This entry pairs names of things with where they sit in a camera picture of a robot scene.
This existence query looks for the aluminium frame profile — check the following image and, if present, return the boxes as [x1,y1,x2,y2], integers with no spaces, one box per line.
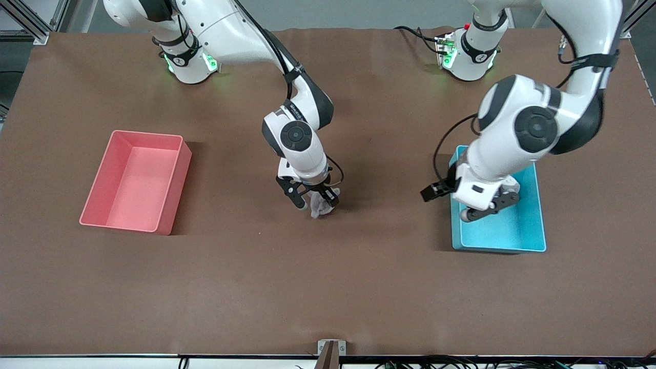
[618,0,656,39]
[0,0,68,46]

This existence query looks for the silver metal bracket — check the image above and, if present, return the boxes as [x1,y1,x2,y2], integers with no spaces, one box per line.
[317,339,347,356]

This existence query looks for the black left arm base cable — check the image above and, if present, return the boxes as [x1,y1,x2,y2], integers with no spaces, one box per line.
[395,26,442,54]

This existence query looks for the pink plastic box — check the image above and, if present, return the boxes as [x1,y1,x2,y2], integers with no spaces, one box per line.
[79,130,193,235]

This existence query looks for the black left arm wrist cable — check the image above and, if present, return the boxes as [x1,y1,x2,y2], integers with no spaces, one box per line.
[433,114,480,181]

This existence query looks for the blue plastic box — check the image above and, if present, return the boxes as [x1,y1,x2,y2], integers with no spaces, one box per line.
[449,145,547,253]

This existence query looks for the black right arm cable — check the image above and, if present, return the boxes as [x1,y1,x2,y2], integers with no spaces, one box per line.
[233,0,345,186]

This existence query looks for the tangled black cable bundle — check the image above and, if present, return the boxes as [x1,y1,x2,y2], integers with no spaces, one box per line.
[374,350,656,369]

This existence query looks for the black cable with metal plug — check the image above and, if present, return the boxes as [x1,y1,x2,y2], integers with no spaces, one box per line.
[556,31,580,65]

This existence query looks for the brown table mat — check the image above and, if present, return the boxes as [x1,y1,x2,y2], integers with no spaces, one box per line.
[0,27,656,357]

